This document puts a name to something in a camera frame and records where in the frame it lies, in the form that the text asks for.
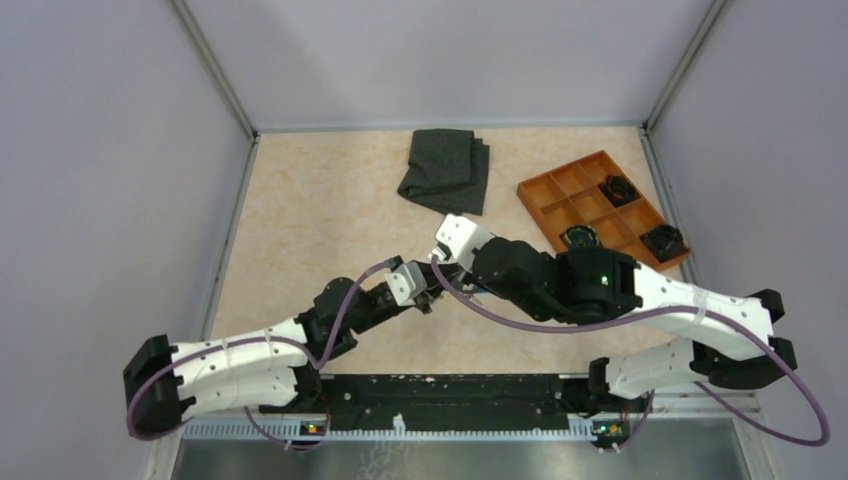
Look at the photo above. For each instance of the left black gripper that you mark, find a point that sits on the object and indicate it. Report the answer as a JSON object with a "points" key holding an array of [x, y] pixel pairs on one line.
{"points": [[434, 289]]}

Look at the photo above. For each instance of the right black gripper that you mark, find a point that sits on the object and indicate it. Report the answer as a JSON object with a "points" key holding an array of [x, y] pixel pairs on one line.
{"points": [[484, 288]]}

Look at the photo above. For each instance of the metal key holder plate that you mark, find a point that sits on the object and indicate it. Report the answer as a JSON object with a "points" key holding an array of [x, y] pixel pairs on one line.
{"points": [[459, 284]]}

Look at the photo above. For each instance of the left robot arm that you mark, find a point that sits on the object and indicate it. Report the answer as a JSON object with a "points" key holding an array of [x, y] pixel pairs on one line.
{"points": [[167, 383]]}

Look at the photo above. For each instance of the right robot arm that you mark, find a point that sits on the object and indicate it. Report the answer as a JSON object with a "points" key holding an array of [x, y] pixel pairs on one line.
{"points": [[713, 334]]}

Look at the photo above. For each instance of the blue yellow rolled tie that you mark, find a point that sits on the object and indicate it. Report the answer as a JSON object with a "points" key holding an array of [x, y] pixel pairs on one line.
{"points": [[580, 236]]}

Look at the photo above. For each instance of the orange compartment tray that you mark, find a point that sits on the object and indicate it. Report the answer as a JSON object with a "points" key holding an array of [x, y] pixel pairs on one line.
{"points": [[569, 195]]}

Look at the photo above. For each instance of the black rolled belt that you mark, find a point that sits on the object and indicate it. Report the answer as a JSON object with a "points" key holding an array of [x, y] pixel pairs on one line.
{"points": [[618, 190]]}

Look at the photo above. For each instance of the dark grey folded cloth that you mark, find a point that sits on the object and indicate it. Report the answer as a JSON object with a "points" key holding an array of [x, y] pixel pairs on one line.
{"points": [[448, 171]]}

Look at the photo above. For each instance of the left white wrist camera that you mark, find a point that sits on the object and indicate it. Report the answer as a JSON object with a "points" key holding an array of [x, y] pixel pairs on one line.
{"points": [[406, 283]]}

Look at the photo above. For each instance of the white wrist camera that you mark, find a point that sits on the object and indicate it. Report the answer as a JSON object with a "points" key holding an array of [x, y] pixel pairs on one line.
{"points": [[457, 241], [406, 283]]}

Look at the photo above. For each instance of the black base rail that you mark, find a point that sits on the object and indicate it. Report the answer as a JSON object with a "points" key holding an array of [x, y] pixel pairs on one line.
{"points": [[485, 403]]}

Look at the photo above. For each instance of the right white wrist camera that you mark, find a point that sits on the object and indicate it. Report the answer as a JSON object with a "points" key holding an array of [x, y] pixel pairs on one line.
{"points": [[457, 241]]}

